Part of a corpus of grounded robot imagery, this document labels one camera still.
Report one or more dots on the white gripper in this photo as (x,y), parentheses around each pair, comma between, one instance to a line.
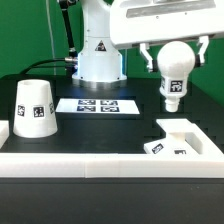
(157,21)

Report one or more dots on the white lamp bulb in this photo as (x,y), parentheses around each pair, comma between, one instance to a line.
(175,62)

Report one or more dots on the white lamp base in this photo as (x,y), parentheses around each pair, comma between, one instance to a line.
(180,139)

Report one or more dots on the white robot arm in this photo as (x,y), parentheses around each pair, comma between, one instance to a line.
(99,63)

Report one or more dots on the white lamp shade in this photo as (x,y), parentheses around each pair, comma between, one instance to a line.
(34,109)

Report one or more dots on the white marker sheet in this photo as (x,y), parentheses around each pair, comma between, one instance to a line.
(97,106)

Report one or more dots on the white U-shaped fence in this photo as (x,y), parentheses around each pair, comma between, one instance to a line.
(209,164)

